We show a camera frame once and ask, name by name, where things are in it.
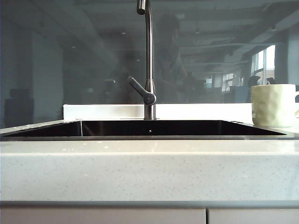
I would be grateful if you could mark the pale green ceramic mug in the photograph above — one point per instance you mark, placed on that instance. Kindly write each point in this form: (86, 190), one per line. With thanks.
(273, 105)

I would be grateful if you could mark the black rectangular sink basin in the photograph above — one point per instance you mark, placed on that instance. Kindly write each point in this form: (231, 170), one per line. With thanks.
(187, 128)

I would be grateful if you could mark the stainless steel gooseneck faucet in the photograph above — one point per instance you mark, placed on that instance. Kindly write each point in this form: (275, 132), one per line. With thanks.
(149, 58)

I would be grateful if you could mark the white backsplash ledge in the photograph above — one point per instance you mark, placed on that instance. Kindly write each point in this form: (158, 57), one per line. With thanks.
(105, 111)

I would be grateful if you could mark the wide grey cabinet door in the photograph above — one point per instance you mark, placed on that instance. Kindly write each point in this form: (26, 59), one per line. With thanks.
(93, 217)

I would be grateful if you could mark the narrow grey cabinet door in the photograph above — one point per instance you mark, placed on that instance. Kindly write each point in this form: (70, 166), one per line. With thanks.
(254, 217)

